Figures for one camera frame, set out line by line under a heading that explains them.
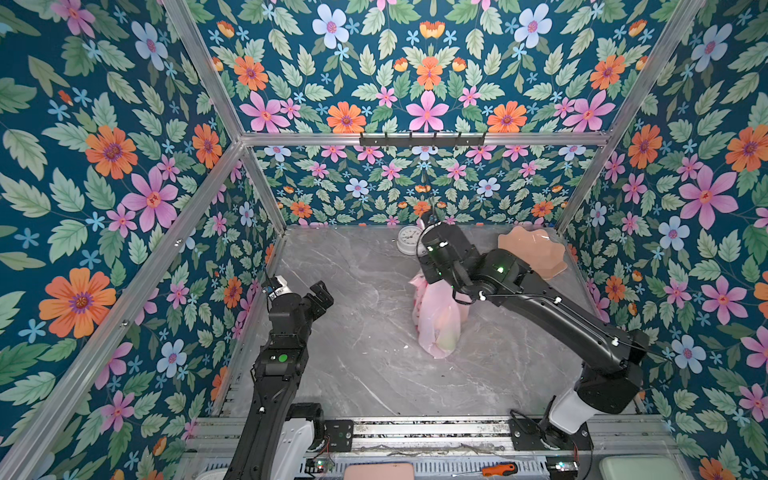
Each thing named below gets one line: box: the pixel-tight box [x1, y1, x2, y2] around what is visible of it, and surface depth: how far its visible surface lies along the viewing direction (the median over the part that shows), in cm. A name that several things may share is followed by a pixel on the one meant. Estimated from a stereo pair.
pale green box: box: [599, 455, 685, 480], surface depth 70 cm
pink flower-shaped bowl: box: [497, 226, 568, 281], surface depth 113 cm
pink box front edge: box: [344, 462, 415, 480], surface depth 69 cm
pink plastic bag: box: [408, 274, 471, 359], surface depth 83 cm
